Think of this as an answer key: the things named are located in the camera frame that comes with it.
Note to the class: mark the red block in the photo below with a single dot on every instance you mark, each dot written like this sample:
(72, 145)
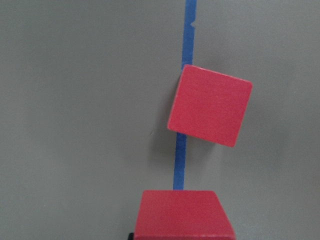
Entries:
(209, 105)
(182, 215)

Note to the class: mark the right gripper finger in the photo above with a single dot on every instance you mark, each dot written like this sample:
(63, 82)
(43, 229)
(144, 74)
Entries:
(130, 236)

